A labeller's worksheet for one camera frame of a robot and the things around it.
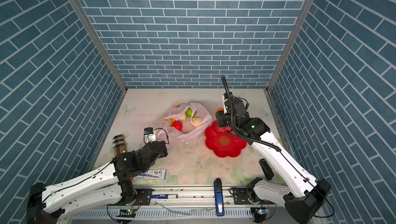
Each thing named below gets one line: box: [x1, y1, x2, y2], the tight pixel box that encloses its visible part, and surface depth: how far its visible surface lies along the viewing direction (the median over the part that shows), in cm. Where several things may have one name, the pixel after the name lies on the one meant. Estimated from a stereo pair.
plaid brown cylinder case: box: [112, 134, 127, 157], surface depth 90 cm
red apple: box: [171, 120, 183, 132], surface depth 96 cm
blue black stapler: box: [213, 178, 225, 217], surface depth 72 cm
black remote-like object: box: [258, 158, 275, 181], surface depth 82 cm
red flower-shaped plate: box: [204, 120, 247, 158], surface depth 95 cm
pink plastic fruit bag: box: [156, 102, 213, 141], surface depth 84 cm
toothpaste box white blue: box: [129, 168, 168, 181], surface depth 81 cm
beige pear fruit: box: [191, 116, 202, 125], surface depth 98 cm
